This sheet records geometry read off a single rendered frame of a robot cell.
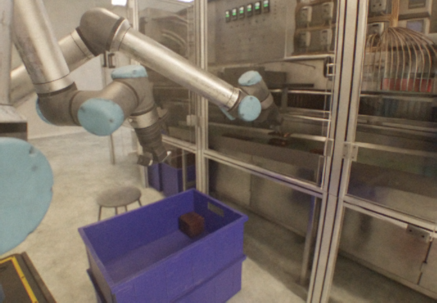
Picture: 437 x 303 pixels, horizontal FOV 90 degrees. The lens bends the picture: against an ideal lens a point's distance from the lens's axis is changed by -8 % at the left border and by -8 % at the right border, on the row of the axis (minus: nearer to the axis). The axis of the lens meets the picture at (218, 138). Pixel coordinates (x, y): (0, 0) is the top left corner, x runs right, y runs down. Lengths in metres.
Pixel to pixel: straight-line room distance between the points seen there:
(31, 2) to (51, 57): 0.11
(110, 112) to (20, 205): 0.27
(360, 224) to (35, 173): 1.33
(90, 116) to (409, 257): 1.37
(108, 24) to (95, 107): 0.32
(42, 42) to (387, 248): 1.50
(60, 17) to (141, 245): 5.11
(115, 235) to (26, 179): 0.88
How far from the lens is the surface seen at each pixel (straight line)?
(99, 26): 0.82
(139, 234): 1.27
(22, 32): 0.63
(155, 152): 0.78
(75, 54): 0.97
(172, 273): 0.96
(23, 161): 0.36
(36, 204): 0.39
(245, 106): 0.85
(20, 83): 1.02
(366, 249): 1.47
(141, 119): 0.70
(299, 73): 1.59
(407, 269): 1.45
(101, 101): 0.57
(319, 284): 1.27
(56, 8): 5.88
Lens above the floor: 1.00
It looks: 13 degrees down
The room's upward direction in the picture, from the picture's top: straight up
